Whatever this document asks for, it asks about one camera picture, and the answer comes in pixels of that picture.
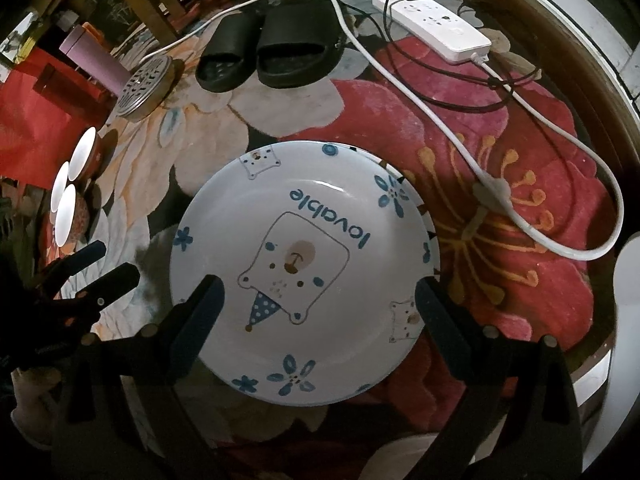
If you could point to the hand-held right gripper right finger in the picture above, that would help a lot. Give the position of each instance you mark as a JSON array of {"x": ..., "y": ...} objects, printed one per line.
[{"x": 445, "y": 330}]

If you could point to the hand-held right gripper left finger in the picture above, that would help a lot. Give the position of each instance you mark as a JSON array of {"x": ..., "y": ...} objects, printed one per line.
[{"x": 200, "y": 330}]

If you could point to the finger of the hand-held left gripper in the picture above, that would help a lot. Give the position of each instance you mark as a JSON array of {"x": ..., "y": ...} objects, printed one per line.
[
  {"x": 87, "y": 253},
  {"x": 112, "y": 280}
]

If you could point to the white bowl red outside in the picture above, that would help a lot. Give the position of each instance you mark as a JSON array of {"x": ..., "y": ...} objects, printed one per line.
[
  {"x": 82, "y": 152},
  {"x": 61, "y": 187},
  {"x": 69, "y": 214}
]

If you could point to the bear print white plate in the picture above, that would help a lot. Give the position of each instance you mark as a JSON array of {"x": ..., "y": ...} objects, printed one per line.
[{"x": 225, "y": 210}]

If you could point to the red paper bag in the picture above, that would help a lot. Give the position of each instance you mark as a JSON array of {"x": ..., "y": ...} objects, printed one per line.
[{"x": 30, "y": 130}]

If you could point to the red thermos bottle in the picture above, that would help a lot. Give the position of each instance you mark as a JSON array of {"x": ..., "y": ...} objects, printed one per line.
[{"x": 65, "y": 85}]

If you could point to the round perforated metal tin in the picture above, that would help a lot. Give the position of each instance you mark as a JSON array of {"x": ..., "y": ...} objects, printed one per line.
[{"x": 142, "y": 87}]

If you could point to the white cabinet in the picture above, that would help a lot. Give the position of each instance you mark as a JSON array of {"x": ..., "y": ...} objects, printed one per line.
[{"x": 627, "y": 290}]

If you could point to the pink thermos bottle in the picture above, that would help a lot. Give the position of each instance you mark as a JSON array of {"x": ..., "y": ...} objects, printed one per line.
[{"x": 95, "y": 60}]

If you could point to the wooden stool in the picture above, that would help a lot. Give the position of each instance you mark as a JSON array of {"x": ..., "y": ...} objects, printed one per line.
[{"x": 155, "y": 5}]

